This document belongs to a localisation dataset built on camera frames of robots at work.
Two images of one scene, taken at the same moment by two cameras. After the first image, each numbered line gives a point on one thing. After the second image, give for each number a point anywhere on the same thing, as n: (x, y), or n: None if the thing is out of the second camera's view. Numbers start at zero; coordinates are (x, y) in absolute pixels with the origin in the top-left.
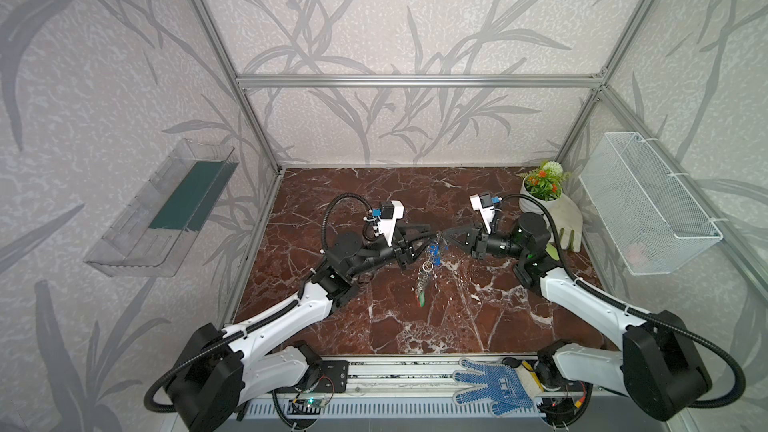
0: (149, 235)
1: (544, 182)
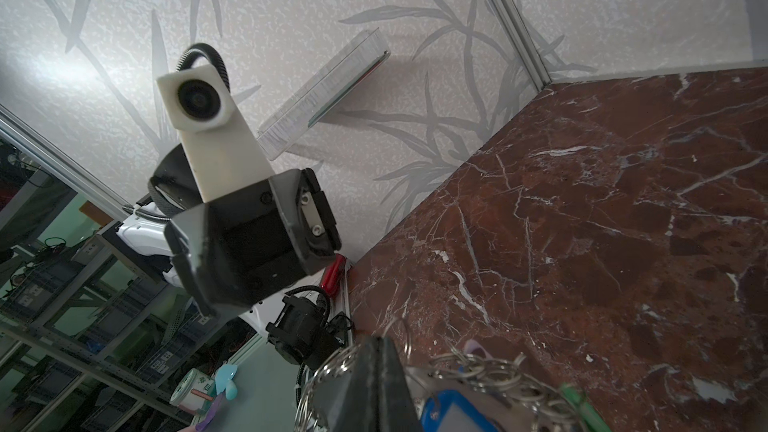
0: (338, 79)
1: None
